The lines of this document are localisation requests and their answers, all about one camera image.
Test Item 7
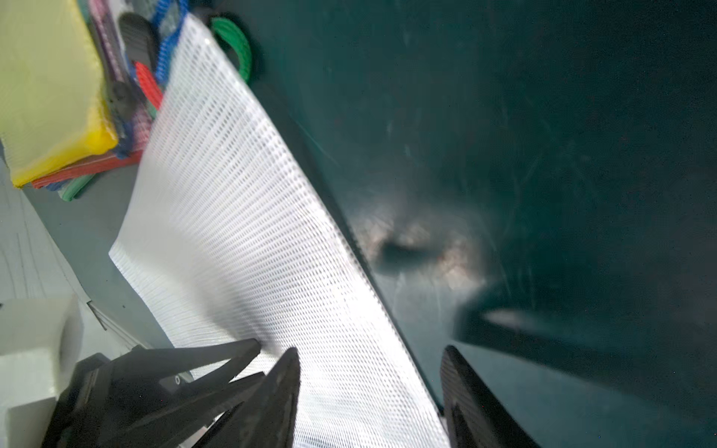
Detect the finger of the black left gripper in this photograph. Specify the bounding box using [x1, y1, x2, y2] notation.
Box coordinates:
[112, 339, 261, 392]
[98, 373, 265, 447]

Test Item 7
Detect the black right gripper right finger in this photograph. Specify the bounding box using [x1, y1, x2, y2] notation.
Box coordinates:
[441, 345, 537, 447]

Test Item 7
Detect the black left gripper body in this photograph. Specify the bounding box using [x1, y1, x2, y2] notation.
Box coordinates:
[41, 351, 179, 447]

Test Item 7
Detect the yellow mesh document bag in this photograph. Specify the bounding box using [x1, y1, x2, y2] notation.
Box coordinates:
[1, 1, 119, 188]

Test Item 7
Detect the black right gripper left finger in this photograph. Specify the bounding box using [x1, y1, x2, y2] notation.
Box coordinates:
[196, 347, 301, 447]

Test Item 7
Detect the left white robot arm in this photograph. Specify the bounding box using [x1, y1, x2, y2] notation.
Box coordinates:
[1, 301, 272, 447]

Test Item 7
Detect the stack of coloured document bags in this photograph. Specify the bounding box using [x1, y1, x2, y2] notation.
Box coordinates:
[30, 1, 253, 202]

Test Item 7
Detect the white mesh document bag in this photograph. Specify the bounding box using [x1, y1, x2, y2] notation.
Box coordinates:
[109, 16, 449, 447]

